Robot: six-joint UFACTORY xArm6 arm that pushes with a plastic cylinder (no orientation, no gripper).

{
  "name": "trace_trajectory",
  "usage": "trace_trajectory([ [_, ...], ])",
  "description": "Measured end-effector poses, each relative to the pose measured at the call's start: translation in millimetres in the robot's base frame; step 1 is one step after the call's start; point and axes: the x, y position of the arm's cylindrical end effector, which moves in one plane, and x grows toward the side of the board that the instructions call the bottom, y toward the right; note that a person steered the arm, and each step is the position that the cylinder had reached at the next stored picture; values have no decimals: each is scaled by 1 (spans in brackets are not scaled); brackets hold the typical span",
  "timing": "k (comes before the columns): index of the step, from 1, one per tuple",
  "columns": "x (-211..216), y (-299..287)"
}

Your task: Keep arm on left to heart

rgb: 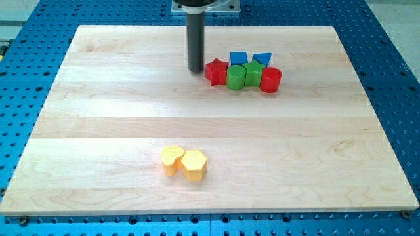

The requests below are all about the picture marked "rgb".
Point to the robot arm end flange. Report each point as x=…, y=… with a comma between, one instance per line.
x=217, y=7

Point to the yellow heart block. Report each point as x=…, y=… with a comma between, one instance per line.
x=170, y=159

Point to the red star block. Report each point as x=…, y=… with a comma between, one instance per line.
x=216, y=72

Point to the yellow hexagon block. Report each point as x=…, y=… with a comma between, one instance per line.
x=194, y=165

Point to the green cylinder block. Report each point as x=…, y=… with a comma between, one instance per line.
x=235, y=79

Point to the green star block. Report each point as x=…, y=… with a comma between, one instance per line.
x=253, y=74

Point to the blue cube block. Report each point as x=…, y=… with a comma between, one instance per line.
x=238, y=58

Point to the red cylinder block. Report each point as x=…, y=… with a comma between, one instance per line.
x=270, y=80

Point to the blue triangle block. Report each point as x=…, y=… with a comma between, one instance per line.
x=263, y=58

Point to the light wooden board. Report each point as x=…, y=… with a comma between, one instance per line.
x=123, y=93

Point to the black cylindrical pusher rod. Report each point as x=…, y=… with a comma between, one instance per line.
x=195, y=24

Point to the blue perforated metal base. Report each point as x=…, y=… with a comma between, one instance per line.
x=33, y=59

